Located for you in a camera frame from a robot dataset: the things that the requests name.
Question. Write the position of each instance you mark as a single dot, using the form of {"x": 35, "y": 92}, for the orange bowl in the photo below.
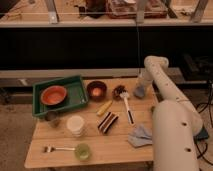
{"x": 53, "y": 95}

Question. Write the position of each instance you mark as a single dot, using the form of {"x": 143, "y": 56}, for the metal cup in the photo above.
{"x": 52, "y": 118}

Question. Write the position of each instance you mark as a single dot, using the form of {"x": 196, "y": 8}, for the dark brown bowl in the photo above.
{"x": 97, "y": 90}

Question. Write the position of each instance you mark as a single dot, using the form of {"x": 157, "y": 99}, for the green small cup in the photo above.
{"x": 82, "y": 152}

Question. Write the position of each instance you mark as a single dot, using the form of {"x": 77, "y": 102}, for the green plastic tray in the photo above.
{"x": 76, "y": 98}

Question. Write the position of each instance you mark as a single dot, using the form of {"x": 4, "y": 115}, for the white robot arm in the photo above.
{"x": 175, "y": 121}

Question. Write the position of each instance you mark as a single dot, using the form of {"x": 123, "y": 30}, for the white plastic cup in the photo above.
{"x": 75, "y": 124}

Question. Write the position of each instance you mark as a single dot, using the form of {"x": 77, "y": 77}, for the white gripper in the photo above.
{"x": 144, "y": 80}

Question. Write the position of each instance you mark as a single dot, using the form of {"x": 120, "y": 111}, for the silver fork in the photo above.
{"x": 49, "y": 149}

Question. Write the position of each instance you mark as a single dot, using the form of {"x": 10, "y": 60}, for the black foot pedal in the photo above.
{"x": 203, "y": 135}

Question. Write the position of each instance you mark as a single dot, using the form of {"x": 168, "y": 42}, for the grey blue cloth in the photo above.
{"x": 140, "y": 136}

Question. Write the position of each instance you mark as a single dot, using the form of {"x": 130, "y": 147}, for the blue sponge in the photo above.
{"x": 139, "y": 92}

